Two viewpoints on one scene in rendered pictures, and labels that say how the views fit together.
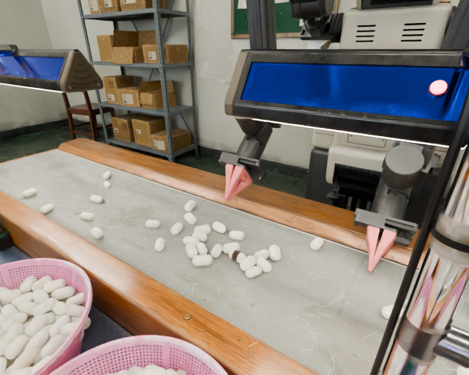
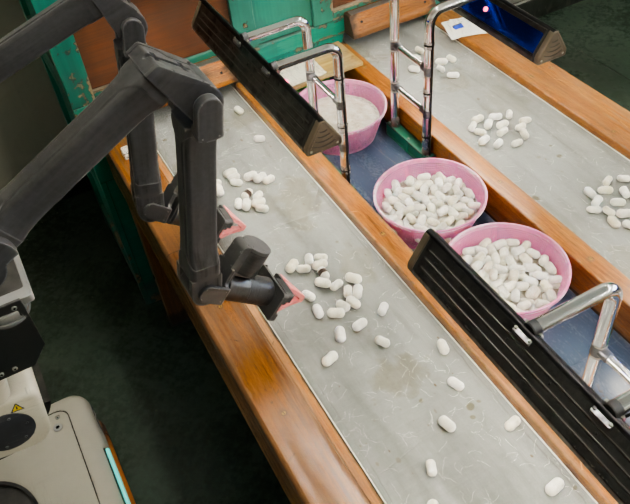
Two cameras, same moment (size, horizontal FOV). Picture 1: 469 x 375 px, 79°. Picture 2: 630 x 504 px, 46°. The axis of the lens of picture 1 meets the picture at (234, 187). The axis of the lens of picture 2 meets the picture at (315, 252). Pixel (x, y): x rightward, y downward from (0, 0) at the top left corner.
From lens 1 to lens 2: 1.68 m
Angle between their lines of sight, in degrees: 103
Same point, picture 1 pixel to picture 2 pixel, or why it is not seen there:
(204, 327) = (375, 225)
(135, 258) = (408, 307)
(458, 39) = not seen: hidden behind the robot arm
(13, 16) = not seen: outside the picture
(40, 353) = (472, 259)
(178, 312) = (387, 237)
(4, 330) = (501, 280)
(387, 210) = not seen: hidden behind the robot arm
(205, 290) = (361, 260)
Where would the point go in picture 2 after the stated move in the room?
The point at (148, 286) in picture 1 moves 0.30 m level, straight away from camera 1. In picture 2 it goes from (402, 259) to (397, 374)
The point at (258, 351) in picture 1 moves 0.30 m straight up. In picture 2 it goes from (354, 208) to (347, 99)
